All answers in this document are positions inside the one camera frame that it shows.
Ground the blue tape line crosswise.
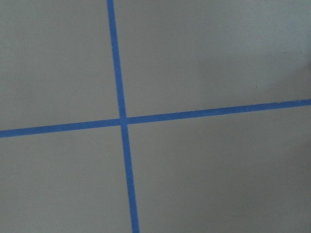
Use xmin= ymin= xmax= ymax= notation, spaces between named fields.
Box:
xmin=0 ymin=99 xmax=311 ymax=138

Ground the blue tape line lengthwise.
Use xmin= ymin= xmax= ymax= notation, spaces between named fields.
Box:
xmin=106 ymin=0 xmax=140 ymax=233

